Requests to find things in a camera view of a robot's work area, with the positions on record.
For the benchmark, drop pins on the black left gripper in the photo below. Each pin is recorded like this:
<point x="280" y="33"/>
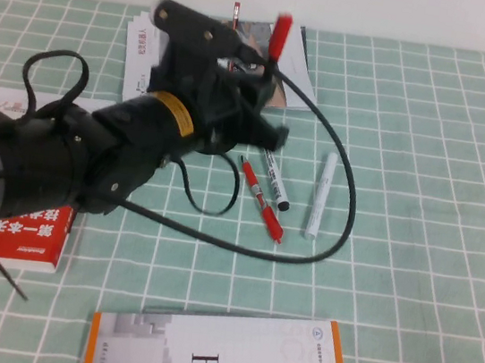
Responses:
<point x="193" y="84"/>

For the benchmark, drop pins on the black pen with red cap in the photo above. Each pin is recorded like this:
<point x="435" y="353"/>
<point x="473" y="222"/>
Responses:
<point x="280" y="38"/>

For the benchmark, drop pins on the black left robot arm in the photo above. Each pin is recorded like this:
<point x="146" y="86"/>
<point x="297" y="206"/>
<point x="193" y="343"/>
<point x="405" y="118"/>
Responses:
<point x="46" y="163"/>

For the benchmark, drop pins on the red retractable gel pen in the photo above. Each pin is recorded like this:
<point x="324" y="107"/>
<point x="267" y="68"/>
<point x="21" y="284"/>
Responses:
<point x="271" y="219"/>

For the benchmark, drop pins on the photo brochure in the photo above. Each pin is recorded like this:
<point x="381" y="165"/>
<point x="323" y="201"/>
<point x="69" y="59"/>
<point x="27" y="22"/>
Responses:
<point x="295" y="76"/>

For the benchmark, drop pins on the white marker with black cap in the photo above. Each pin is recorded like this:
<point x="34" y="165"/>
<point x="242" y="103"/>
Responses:
<point x="278" y="189"/>

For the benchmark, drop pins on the all white marker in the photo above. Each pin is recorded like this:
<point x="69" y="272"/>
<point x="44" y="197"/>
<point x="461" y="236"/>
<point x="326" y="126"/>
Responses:
<point x="322" y="193"/>

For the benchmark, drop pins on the red pencil with eraser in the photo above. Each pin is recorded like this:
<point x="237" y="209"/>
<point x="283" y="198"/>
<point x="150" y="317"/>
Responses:
<point x="236" y="11"/>

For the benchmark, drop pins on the white printed leaflet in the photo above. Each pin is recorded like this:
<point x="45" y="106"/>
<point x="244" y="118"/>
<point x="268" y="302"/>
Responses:
<point x="137" y="63"/>

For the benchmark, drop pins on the green checked tablecloth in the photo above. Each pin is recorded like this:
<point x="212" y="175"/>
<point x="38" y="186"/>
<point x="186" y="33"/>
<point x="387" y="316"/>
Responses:
<point x="400" y="213"/>

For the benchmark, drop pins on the white book with orange edge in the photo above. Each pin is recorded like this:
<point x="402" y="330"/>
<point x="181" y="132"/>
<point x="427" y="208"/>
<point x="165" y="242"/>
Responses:
<point x="244" y="362"/>

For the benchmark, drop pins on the red book with map cover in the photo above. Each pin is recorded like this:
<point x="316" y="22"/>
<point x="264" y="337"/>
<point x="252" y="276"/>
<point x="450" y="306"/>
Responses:
<point x="26" y="241"/>

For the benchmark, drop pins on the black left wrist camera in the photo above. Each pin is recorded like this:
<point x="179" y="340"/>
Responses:
<point x="187" y="25"/>

